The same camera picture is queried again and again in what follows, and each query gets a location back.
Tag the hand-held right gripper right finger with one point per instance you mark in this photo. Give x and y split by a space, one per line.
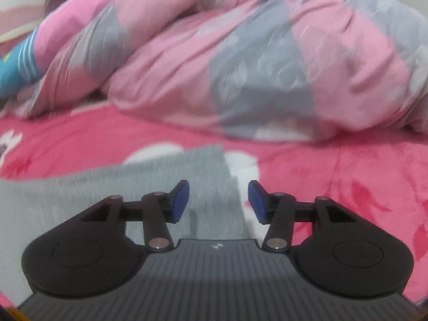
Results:
257 202

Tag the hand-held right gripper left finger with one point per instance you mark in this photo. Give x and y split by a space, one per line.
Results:
180 202

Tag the grey pants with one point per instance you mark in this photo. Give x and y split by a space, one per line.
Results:
100 190

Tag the pink floral blanket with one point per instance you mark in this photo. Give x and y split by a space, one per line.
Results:
334 174

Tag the pink grey floral duvet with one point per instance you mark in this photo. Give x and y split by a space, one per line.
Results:
234 57

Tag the blue pink striped quilt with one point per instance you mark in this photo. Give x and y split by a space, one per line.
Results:
20 63

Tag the pink white headboard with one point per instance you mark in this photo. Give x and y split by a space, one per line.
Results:
16 20

